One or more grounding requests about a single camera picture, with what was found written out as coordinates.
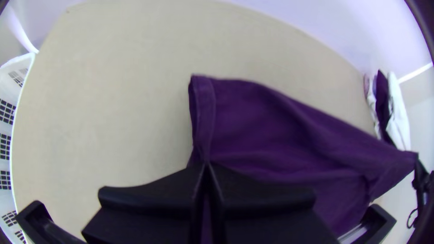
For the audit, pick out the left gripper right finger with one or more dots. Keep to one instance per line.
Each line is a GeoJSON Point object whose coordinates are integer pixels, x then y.
{"type": "Point", "coordinates": [268, 213]}

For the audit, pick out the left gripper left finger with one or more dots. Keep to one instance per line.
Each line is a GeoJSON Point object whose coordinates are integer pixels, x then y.
{"type": "Point", "coordinates": [152, 210]}

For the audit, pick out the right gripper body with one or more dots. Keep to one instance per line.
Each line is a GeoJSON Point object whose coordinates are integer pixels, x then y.
{"type": "Point", "coordinates": [422, 179]}

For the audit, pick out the black t-shirt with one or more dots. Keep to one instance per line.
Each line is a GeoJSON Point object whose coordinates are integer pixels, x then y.
{"type": "Point", "coordinates": [288, 142]}

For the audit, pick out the pile of folded clothes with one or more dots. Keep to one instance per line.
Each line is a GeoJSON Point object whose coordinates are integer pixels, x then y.
{"type": "Point", "coordinates": [395, 112]}

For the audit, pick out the white laundry basket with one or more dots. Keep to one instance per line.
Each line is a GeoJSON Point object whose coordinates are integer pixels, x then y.
{"type": "Point", "coordinates": [10, 112]}

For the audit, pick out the white wall strip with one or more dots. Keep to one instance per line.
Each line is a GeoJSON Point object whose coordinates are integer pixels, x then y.
{"type": "Point", "coordinates": [20, 34]}
{"type": "Point", "coordinates": [415, 73]}

